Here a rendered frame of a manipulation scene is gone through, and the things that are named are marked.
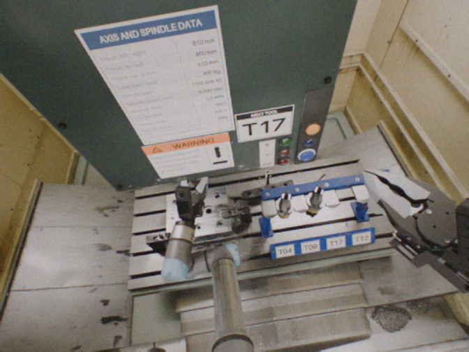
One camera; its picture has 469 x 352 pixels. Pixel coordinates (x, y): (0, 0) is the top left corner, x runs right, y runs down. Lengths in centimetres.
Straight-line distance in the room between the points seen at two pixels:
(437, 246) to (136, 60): 46
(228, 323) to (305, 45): 59
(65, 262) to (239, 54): 149
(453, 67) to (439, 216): 93
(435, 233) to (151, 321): 135
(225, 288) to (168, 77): 57
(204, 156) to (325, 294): 103
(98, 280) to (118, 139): 123
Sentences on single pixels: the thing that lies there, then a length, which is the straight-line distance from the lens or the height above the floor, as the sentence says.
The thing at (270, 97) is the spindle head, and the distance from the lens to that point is 43.
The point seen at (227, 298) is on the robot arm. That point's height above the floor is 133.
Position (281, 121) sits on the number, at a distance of 47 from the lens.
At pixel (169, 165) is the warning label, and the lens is 53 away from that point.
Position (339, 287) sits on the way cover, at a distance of 142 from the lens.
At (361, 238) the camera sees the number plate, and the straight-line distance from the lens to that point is 127.
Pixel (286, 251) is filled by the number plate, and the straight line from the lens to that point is 119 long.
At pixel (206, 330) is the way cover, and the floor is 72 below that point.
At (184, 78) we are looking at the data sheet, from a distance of 39.
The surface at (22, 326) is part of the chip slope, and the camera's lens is 166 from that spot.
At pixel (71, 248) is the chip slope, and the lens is 171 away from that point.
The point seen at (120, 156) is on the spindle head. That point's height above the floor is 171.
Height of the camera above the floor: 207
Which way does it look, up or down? 57 degrees down
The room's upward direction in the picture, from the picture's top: 11 degrees counter-clockwise
